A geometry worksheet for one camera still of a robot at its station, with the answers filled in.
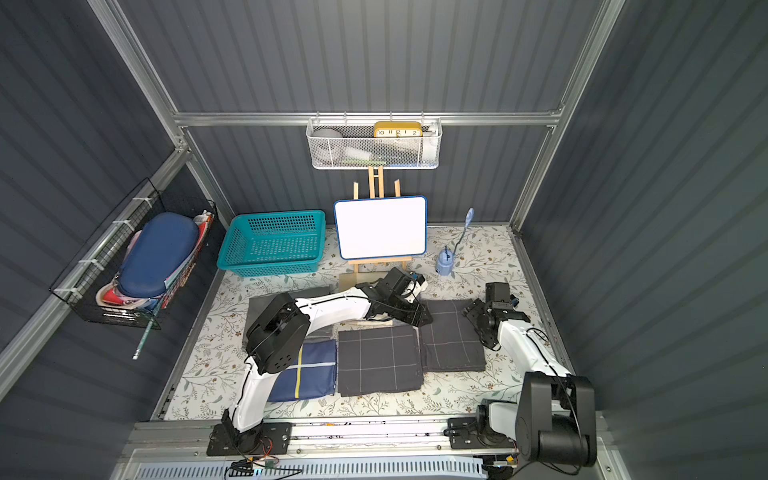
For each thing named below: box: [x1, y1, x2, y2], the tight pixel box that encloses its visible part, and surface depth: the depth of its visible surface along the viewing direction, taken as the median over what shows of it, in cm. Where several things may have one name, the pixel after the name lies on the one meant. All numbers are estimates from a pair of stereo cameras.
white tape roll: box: [311, 128, 345, 158], surface depth 90 cm
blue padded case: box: [117, 212, 199, 299], surface depth 69 cm
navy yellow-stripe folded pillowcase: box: [268, 339, 337, 402], surface depth 84 cm
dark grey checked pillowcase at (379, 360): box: [338, 326, 424, 397], surface depth 86 cm
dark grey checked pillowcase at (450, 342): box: [419, 298, 487, 373], surface depth 90 cm
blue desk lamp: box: [435, 208, 474, 276], surface depth 104 cm
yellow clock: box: [373, 121, 423, 138], surface depth 90 cm
